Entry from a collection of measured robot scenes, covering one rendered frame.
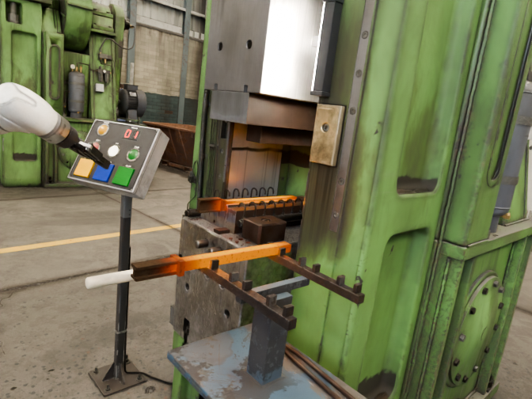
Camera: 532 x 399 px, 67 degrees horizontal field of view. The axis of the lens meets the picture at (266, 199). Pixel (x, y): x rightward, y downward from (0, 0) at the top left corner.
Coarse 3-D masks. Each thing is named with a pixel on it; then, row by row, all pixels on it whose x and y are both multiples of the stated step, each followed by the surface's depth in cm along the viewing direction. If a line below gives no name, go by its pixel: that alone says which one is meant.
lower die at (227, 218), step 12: (228, 204) 133; (252, 204) 139; (276, 204) 146; (288, 204) 148; (300, 204) 151; (204, 216) 143; (216, 216) 137; (228, 216) 132; (240, 216) 131; (252, 216) 134; (228, 228) 133; (240, 228) 132
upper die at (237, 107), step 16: (224, 96) 130; (240, 96) 124; (256, 96) 123; (224, 112) 131; (240, 112) 125; (256, 112) 125; (272, 112) 129; (288, 112) 134; (304, 112) 139; (304, 128) 141
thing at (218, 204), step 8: (200, 200) 127; (208, 200) 128; (216, 200) 131; (224, 200) 132; (232, 200) 136; (240, 200) 137; (248, 200) 140; (256, 200) 142; (264, 200) 145; (200, 208) 128; (208, 208) 130; (216, 208) 132; (224, 208) 132
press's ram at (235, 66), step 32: (224, 0) 128; (256, 0) 116; (288, 0) 117; (320, 0) 125; (224, 32) 129; (256, 32) 117; (288, 32) 119; (224, 64) 130; (256, 64) 118; (288, 64) 122; (288, 96) 125
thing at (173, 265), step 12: (216, 252) 94; (228, 252) 95; (240, 252) 96; (252, 252) 98; (264, 252) 101; (276, 252) 103; (288, 252) 106; (132, 264) 80; (144, 264) 81; (156, 264) 81; (168, 264) 83; (180, 264) 84; (192, 264) 87; (204, 264) 89; (132, 276) 81; (144, 276) 81; (156, 276) 82
